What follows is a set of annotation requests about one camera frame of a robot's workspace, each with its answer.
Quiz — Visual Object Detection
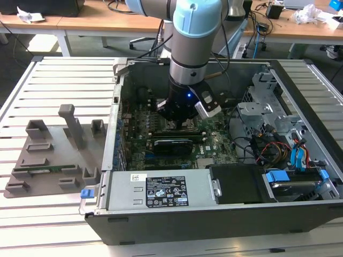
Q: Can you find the wooden desk with clutter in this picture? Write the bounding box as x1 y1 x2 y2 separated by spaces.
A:
242 0 343 58

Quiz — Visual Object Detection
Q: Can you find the grey parts rack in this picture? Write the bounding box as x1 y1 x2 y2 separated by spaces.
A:
4 103 109 199

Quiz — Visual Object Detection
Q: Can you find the black bag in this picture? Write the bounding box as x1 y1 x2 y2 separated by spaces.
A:
0 0 86 17

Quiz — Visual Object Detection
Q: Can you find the black graphics card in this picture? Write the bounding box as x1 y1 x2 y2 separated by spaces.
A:
151 137 193 156

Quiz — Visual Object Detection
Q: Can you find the silver power supply unit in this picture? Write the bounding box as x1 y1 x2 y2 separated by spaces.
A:
107 170 218 211

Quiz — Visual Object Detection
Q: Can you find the blue flat wire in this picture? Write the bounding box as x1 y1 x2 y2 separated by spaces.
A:
290 146 302 172
294 138 309 172

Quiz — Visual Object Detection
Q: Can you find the office chair base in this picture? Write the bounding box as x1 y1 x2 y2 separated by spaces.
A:
129 37 161 57

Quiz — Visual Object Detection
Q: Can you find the black open PC case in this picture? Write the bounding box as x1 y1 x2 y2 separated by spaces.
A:
79 57 343 246

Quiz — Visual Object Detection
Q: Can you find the crumpled white paper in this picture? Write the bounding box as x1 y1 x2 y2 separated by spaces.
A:
16 6 46 24

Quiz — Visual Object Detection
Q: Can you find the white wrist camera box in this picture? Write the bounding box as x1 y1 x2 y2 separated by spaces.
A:
194 90 222 118

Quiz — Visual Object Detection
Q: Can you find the white flat box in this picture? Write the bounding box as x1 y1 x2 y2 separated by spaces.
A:
316 10 343 30

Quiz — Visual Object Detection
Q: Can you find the metal drive cage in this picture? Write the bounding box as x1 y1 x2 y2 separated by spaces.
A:
237 71 309 140

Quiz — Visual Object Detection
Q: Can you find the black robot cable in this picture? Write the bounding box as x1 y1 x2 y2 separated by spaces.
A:
133 21 233 80

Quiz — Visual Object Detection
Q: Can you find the blue cable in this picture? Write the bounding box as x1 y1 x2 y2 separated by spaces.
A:
253 22 265 58

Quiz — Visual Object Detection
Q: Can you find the green motherboard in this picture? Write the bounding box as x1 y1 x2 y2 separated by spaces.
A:
122 100 239 171

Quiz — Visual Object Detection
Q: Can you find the white power strip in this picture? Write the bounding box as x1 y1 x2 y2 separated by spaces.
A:
232 43 248 59

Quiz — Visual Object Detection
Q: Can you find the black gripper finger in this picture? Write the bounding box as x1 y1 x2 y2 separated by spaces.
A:
156 99 188 130

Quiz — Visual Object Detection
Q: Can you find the long wooden desk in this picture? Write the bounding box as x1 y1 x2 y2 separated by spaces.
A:
0 0 174 57

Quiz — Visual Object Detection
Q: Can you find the black RAM slot bank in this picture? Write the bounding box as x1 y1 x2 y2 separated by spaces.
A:
147 97 161 112
147 128 207 142

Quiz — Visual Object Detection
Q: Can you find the green RAM stick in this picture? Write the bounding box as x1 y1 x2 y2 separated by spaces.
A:
13 165 77 173

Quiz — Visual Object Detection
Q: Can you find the hard disk in blue carrier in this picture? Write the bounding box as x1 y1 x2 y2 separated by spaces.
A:
264 169 330 201

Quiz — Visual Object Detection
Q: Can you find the clear plastic bag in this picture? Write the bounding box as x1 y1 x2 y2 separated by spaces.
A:
290 4 326 25

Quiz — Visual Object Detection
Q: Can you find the red yellow black wire bundle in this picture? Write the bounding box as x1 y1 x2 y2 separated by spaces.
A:
251 131 293 167

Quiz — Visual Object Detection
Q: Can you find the small black box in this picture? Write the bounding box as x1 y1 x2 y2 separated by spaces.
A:
266 4 284 19

